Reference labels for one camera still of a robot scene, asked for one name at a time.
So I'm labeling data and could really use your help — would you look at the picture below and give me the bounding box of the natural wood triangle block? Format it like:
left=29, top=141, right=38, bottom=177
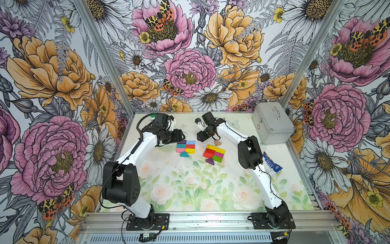
left=214, top=140, right=222, bottom=146

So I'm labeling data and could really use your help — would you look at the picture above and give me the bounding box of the yellow block long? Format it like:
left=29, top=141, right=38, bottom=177
left=207, top=144, right=217, bottom=151

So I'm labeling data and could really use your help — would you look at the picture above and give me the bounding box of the magenta block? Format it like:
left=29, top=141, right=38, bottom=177
left=214, top=152, right=224, bottom=158

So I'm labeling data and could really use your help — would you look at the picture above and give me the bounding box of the green block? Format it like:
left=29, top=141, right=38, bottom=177
left=212, top=155, right=222, bottom=163

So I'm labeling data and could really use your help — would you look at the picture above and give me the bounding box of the purple triangle block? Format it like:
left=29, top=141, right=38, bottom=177
left=206, top=158, right=215, bottom=165

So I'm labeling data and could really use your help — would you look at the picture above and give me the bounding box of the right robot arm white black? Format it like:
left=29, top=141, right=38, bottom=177
left=195, top=112, right=296, bottom=231

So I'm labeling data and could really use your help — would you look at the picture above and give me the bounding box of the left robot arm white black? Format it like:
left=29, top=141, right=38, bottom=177
left=101, top=112, right=185, bottom=229

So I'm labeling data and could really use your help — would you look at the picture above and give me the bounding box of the silver metal first-aid case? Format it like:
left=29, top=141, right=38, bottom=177
left=252, top=102, right=295, bottom=145

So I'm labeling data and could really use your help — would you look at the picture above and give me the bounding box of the small circuit board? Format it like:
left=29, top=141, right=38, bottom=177
left=138, top=233, right=155, bottom=243

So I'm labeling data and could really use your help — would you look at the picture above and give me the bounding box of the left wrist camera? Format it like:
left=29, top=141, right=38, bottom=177
left=152, top=113, right=176, bottom=131

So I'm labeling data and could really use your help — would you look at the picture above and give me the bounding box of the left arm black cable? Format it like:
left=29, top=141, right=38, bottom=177
left=121, top=113, right=156, bottom=156

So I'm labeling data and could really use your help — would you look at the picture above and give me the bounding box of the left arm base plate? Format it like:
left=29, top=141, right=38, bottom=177
left=126, top=213, right=170, bottom=231

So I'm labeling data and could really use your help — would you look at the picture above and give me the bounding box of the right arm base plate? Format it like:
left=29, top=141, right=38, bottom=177
left=247, top=212, right=296, bottom=230

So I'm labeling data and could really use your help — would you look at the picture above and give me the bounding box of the aluminium front rail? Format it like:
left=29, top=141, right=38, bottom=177
left=78, top=210, right=348, bottom=244

